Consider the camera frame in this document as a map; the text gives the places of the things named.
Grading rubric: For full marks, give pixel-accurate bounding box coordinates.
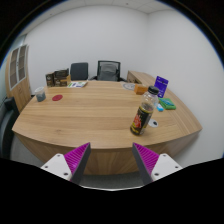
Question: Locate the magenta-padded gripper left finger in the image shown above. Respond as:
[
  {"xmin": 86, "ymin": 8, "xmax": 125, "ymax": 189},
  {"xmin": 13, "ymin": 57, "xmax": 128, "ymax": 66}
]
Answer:
[{"xmin": 40, "ymin": 142, "xmax": 92, "ymax": 185}]

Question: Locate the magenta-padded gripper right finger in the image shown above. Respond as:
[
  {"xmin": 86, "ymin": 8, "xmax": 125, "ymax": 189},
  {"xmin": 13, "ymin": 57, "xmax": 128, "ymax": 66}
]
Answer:
[{"xmin": 132, "ymin": 143, "xmax": 184, "ymax": 185}]

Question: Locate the clear bottle with black cap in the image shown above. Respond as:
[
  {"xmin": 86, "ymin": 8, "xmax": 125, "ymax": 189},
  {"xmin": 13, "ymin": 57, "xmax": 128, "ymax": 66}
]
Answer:
[{"xmin": 129, "ymin": 85, "xmax": 160, "ymax": 136}]

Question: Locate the green folded cloth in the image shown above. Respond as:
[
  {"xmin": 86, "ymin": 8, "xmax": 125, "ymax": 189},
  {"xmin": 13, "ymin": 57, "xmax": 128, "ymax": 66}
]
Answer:
[{"xmin": 158, "ymin": 97, "xmax": 177, "ymax": 111}]

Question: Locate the flat round red coaster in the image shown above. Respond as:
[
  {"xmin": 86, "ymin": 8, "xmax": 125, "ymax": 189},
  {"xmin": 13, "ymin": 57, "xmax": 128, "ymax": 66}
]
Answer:
[{"xmin": 51, "ymin": 94, "xmax": 64, "ymax": 102}]

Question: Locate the orange cardboard box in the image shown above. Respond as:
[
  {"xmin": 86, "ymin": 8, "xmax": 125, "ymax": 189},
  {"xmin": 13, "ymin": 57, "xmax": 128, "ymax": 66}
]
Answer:
[{"xmin": 134, "ymin": 83, "xmax": 149, "ymax": 96}]

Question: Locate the purple upright box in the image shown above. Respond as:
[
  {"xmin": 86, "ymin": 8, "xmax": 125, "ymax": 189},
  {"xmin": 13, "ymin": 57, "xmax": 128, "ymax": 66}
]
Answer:
[{"xmin": 154, "ymin": 75, "xmax": 170, "ymax": 99}]

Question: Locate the white printed sticker sheet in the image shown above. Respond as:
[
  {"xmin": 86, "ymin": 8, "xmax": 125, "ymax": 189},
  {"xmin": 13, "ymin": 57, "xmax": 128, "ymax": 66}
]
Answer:
[{"xmin": 67, "ymin": 80, "xmax": 89, "ymax": 89}]

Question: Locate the round grey patterned disc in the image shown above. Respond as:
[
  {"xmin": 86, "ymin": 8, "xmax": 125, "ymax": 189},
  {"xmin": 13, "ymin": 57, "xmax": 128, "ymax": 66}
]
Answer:
[{"xmin": 122, "ymin": 82, "xmax": 136, "ymax": 91}]

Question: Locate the black leather sofa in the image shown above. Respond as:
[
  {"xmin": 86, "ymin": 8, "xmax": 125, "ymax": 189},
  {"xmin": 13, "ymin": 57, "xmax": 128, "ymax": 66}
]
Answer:
[{"xmin": 0, "ymin": 96, "xmax": 20, "ymax": 159}]

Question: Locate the wooden side desk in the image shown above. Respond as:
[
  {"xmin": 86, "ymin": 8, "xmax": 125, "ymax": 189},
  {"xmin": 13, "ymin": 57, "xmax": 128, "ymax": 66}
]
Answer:
[{"xmin": 126, "ymin": 70, "xmax": 158, "ymax": 88}]

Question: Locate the wide dark brown box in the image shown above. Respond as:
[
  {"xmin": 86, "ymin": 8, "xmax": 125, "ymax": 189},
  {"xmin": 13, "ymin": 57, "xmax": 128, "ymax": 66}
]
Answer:
[{"xmin": 54, "ymin": 68, "xmax": 70, "ymax": 80}]

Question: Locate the black padded office chair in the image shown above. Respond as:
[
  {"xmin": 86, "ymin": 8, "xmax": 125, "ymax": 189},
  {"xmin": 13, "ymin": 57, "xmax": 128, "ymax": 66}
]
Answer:
[{"xmin": 69, "ymin": 62, "xmax": 90, "ymax": 81}]

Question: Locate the grey mesh office chair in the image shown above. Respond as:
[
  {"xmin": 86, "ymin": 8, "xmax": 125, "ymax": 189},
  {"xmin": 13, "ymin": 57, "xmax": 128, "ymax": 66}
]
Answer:
[{"xmin": 89, "ymin": 60, "xmax": 127, "ymax": 83}]

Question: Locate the wooden cabinet with glass doors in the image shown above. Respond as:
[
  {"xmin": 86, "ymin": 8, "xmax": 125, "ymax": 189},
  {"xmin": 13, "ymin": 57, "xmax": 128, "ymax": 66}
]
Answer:
[{"xmin": 4, "ymin": 44, "xmax": 33, "ymax": 113}]

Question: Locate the round silver cable grommet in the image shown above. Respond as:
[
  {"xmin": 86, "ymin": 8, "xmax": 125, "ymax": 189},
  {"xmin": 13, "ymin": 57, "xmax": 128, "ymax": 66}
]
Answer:
[{"xmin": 148, "ymin": 118, "xmax": 159, "ymax": 128}]

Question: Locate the white cup with handle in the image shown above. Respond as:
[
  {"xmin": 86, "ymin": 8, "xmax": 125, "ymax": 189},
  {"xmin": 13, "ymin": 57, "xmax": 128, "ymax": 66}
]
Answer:
[{"xmin": 34, "ymin": 86, "xmax": 47, "ymax": 103}]

